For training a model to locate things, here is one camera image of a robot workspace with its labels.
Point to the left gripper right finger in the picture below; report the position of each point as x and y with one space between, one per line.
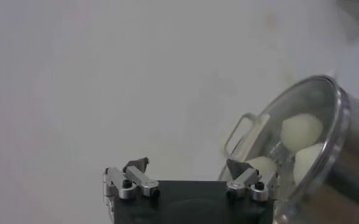
243 179

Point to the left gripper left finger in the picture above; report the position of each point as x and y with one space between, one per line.
142 179

